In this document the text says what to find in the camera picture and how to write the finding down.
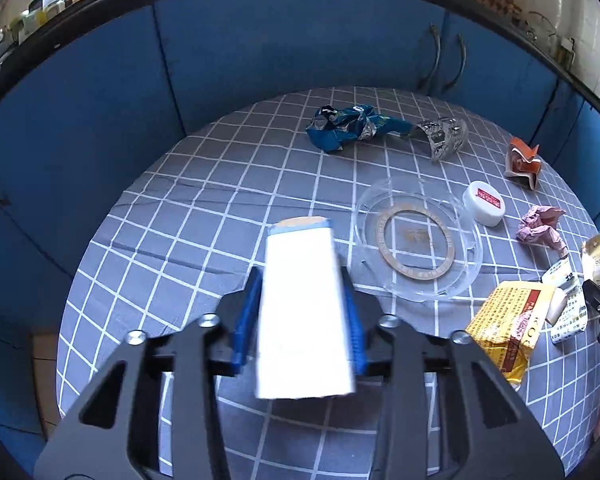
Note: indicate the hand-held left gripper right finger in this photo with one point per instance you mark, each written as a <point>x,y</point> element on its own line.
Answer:
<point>355,330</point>

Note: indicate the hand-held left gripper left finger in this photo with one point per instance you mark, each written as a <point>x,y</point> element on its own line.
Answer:
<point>245,321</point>

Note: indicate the white paper carton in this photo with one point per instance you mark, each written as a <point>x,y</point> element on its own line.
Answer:
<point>300,310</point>

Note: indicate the white round jar red label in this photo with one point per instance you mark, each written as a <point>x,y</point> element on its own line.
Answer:
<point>482,207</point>

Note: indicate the blue snack wrapper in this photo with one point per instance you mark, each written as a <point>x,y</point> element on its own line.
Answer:
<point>340,130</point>

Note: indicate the white printed packet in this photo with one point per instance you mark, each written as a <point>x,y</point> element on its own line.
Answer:
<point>572,315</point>

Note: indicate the clear round plastic lid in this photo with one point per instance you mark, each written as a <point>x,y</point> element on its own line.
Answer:
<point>430,280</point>

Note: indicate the crumpled pink paper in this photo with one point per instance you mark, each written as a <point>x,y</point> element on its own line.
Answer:
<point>537,227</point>

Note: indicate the yellow printed box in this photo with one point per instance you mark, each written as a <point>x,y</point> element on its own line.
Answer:
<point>505,325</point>

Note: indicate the crumpled orange white wrapper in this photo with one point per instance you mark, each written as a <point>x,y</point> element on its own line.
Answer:
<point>522,165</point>

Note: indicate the crumpled silver foil wrapper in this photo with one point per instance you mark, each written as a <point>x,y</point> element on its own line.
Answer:
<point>442,137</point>

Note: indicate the row of kitchen jars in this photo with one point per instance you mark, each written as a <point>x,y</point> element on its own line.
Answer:
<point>50,2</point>

